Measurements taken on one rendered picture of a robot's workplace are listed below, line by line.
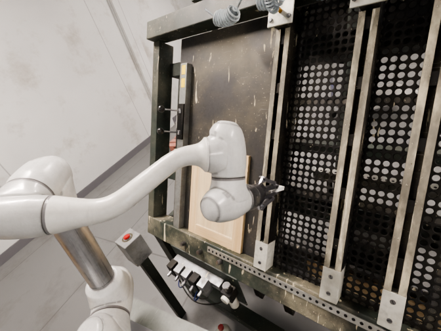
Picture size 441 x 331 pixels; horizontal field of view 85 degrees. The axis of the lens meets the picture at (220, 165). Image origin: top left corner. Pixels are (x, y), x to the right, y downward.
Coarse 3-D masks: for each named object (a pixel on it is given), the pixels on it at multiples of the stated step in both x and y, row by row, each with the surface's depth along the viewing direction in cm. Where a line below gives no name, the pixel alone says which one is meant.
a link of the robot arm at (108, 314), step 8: (96, 312) 94; (104, 312) 93; (112, 312) 93; (120, 312) 95; (88, 320) 87; (96, 320) 86; (104, 320) 87; (112, 320) 89; (120, 320) 92; (128, 320) 97; (80, 328) 85; (88, 328) 85; (96, 328) 84; (104, 328) 84; (112, 328) 86; (120, 328) 90; (128, 328) 94
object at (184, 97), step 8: (184, 64) 133; (184, 88) 134; (184, 96) 135; (184, 104) 135; (184, 112) 136; (184, 120) 137; (184, 128) 138; (184, 136) 138; (184, 144) 139; (184, 168) 142; (176, 176) 144; (184, 176) 143; (176, 184) 144; (184, 184) 144; (176, 192) 144; (184, 192) 145; (176, 200) 145; (184, 200) 146; (176, 208) 145; (176, 216) 146; (176, 224) 146
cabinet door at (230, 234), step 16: (192, 176) 138; (208, 176) 130; (192, 192) 139; (192, 208) 139; (192, 224) 140; (208, 224) 133; (224, 224) 125; (240, 224) 118; (224, 240) 126; (240, 240) 119
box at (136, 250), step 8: (128, 232) 150; (136, 232) 148; (120, 240) 146; (136, 240) 145; (144, 240) 149; (120, 248) 147; (128, 248) 141; (136, 248) 146; (144, 248) 150; (128, 256) 147; (136, 256) 146; (144, 256) 151; (136, 264) 147
